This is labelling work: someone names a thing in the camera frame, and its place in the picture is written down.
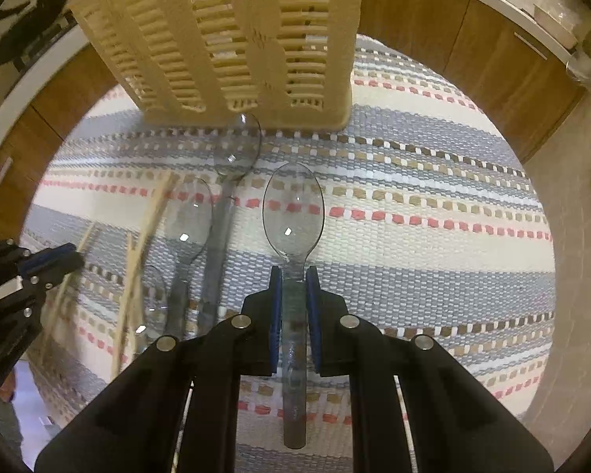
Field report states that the beige plastic utensil basket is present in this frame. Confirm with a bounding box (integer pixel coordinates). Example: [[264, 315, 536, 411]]
[[68, 0, 368, 129]]

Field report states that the striped woven table mat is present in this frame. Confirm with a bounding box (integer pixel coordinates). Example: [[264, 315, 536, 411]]
[[20, 34, 557, 473]]

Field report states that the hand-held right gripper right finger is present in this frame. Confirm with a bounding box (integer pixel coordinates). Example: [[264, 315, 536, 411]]
[[305, 266, 555, 473]]

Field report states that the beige bowl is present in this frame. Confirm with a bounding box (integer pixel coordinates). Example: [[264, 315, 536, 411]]
[[533, 4, 579, 51]]

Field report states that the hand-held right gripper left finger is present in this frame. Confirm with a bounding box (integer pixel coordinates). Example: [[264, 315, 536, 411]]
[[34, 266, 282, 473]]

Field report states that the wooden base cabinet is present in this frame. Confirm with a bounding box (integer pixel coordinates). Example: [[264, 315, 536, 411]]
[[0, 44, 120, 227], [359, 0, 587, 164]]

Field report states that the clear plastic spoon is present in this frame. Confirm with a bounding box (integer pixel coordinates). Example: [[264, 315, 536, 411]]
[[134, 265, 169, 350], [164, 177, 214, 343], [197, 112, 263, 331], [262, 162, 326, 449]]

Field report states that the metal mesh strainer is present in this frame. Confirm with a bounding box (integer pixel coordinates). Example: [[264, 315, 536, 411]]
[[565, 38, 591, 84]]

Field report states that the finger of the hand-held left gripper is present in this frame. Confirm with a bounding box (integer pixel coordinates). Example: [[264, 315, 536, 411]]
[[20, 242, 85, 291], [0, 238, 31, 271]]

